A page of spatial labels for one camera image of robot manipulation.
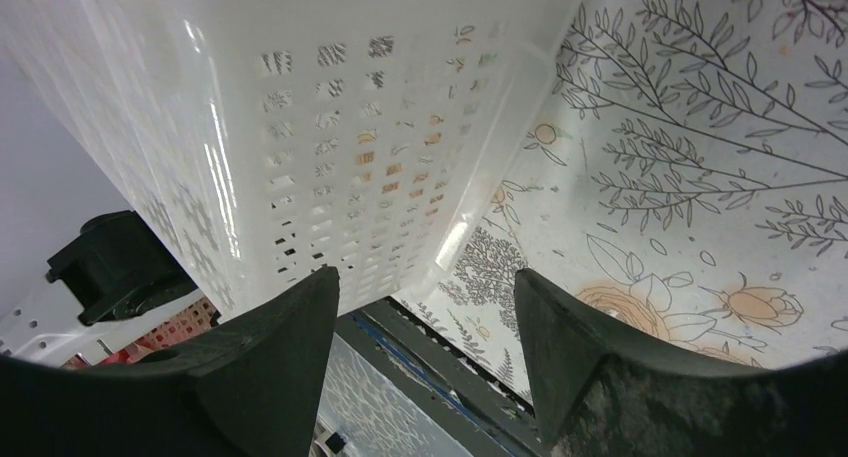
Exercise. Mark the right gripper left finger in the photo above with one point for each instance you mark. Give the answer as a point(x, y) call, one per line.
point(248, 387)

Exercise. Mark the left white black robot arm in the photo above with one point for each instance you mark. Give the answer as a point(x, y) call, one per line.
point(108, 287)

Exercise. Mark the white perforated plastic basket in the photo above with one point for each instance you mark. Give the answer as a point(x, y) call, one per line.
point(264, 139)

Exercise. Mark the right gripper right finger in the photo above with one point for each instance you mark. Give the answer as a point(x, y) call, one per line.
point(600, 387)

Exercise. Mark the floral patterned table mat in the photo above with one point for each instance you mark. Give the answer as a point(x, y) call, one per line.
point(687, 176)

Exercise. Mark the pink perforated plastic basket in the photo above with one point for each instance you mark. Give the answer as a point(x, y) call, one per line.
point(172, 335)

